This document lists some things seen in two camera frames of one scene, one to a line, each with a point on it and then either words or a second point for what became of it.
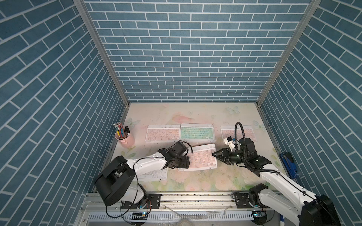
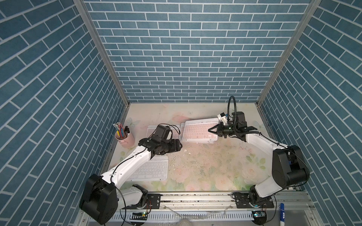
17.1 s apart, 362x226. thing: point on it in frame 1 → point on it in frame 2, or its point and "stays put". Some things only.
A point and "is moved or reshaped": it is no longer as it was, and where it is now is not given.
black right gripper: (224, 151) → (219, 130)
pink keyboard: (229, 131) is moved or reshaped
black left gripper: (185, 164) → (175, 146)
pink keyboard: (163, 133) stays put
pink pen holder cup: (128, 142) stays put
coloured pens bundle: (122, 133) stays put
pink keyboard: (203, 157) → (181, 128)
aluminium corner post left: (82, 5) stays put
